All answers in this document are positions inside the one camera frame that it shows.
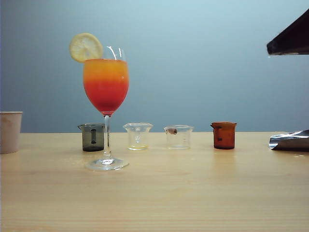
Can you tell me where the yellow lemon slice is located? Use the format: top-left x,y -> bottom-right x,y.
69,32 -> 104,63

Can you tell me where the small grey glass beaker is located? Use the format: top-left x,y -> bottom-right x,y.
77,123 -> 107,152

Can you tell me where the clear beaker with yellow residue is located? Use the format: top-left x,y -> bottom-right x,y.
122,122 -> 154,151

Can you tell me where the white paper cup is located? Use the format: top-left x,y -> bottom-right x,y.
0,111 -> 24,155

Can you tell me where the small amber glass beaker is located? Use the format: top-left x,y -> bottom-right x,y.
210,121 -> 238,150

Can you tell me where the wine glass with orange-red drink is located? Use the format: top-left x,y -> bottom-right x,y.
83,45 -> 130,172

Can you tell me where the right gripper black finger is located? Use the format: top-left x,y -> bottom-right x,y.
266,8 -> 309,57

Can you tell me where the silver foil bag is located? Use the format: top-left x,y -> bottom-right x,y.
267,129 -> 309,153

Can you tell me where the clear beaker with brown residue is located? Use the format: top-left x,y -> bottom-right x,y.
163,125 -> 195,150

